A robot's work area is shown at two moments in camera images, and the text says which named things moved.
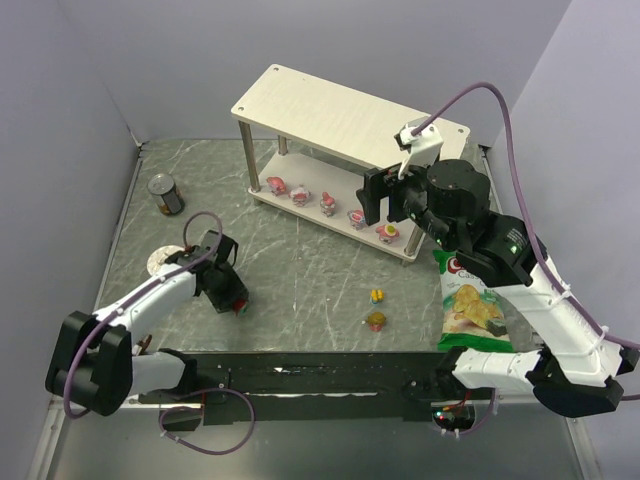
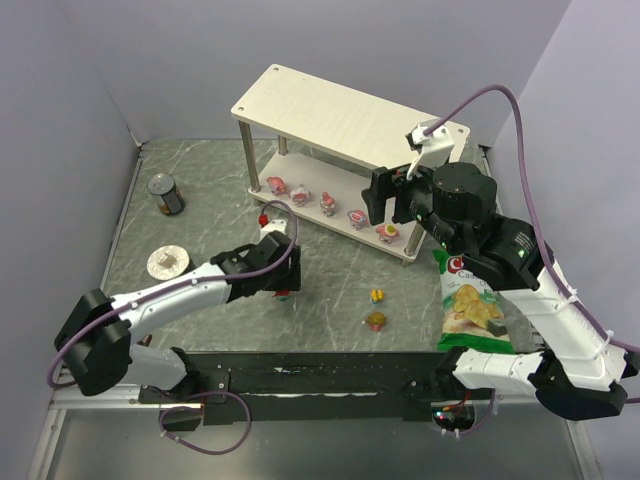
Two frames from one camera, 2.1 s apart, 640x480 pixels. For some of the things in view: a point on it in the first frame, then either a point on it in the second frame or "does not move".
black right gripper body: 391,196 does not move
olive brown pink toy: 376,321 does not move
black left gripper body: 214,255 -> 291,267
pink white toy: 299,195 does not move
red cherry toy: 239,307 -> 282,294
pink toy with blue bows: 357,219 does not move
